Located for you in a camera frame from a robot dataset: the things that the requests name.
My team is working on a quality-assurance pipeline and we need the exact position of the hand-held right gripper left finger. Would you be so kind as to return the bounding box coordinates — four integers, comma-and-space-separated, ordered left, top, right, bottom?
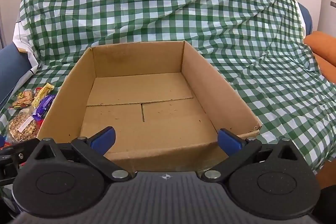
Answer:
33, 126, 130, 184

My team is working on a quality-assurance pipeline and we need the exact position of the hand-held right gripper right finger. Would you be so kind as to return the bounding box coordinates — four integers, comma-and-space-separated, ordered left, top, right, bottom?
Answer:
201, 128, 301, 184

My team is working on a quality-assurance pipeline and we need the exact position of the clear cracker packet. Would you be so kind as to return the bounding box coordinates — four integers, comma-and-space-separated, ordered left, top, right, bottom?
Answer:
9, 90, 34, 109

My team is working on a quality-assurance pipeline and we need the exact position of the cardboard box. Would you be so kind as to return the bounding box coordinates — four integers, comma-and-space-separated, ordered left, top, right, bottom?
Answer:
37, 40, 263, 174

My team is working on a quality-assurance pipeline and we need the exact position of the clear nut snack packet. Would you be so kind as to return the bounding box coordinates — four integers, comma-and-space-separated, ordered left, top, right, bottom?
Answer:
6, 108, 40, 143

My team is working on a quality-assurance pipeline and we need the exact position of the purple snack packet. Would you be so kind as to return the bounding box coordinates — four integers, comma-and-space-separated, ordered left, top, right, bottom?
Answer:
33, 94, 57, 122

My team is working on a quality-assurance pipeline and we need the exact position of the yellow snack bar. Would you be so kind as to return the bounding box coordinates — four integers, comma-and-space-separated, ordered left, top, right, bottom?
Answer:
31, 83, 55, 107

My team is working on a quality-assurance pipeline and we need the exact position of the white plastic sheet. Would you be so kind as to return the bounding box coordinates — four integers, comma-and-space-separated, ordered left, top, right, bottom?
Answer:
12, 21, 40, 77

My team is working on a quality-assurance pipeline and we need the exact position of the orange cushion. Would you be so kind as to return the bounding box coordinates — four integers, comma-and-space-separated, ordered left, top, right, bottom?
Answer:
303, 30, 336, 80

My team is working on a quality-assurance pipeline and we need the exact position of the blue sofa cushion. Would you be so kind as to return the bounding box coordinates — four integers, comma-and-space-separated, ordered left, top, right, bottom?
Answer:
298, 2, 314, 35

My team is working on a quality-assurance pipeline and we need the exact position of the green checkered cloth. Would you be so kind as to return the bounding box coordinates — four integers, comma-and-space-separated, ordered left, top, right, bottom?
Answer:
0, 0, 336, 177

